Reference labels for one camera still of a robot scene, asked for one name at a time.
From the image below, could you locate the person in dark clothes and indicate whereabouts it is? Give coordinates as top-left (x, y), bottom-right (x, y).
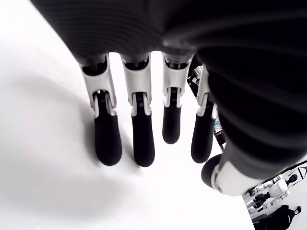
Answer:
top-left (251, 205), bottom-right (303, 230)

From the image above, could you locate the white humanoid robot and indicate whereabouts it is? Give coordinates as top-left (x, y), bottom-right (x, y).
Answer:
top-left (243, 173), bottom-right (300, 215)

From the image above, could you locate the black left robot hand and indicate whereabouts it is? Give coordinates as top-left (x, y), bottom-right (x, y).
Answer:
top-left (30, 0), bottom-right (307, 196)

